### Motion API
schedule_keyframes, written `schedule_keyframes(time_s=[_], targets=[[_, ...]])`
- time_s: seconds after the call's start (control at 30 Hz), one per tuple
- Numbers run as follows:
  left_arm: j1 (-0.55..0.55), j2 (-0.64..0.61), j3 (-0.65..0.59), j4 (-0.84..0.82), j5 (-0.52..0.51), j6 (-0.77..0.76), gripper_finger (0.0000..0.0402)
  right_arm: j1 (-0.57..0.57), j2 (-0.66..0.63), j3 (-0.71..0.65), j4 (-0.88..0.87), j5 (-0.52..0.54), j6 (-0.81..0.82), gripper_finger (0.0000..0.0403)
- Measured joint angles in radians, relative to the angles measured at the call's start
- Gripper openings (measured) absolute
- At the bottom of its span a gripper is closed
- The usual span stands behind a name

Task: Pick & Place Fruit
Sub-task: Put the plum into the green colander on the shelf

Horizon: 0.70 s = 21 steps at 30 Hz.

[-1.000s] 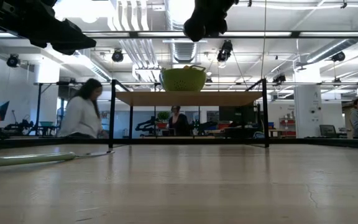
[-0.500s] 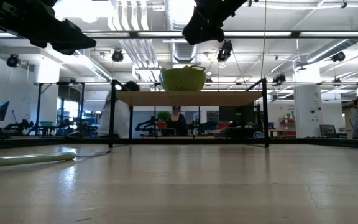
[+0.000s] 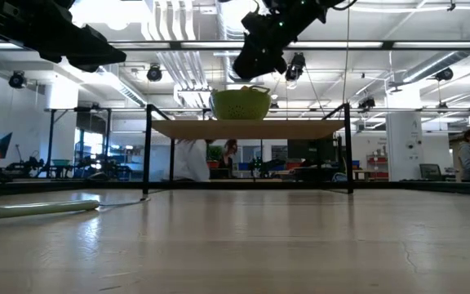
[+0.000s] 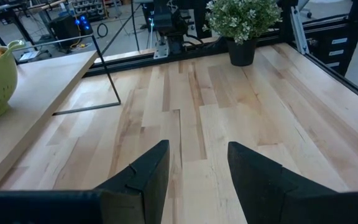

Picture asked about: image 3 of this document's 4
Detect red storage shelf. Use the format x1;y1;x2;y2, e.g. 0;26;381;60
366;153;387;179

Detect green background plant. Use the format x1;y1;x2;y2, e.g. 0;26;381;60
206;145;224;163

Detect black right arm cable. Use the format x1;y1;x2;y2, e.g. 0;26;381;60
331;0;359;11

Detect green colander bowl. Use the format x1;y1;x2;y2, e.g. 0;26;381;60
209;84;273;121

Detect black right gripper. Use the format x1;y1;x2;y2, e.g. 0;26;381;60
232;0;330;81

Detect white building pillar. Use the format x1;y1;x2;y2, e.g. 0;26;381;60
45;79;79;172
385;112;424;181

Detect long black linear light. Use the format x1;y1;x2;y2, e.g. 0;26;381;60
0;39;470;51
42;106;470;114

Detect small dark background monitor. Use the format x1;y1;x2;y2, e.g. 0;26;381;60
419;163;442;181

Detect wooden riser shelf black legs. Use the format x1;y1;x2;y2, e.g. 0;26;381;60
142;102;354;196

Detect knife with green handle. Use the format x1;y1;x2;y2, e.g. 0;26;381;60
0;197;151;220

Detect black hanging spotlight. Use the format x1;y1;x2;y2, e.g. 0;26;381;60
7;70;27;90
285;51;308;82
433;67;454;82
357;96;377;111
146;63;163;82

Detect black background monitor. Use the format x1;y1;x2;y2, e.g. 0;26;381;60
286;138;336;161

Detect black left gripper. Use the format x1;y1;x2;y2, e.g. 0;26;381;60
0;0;128;74

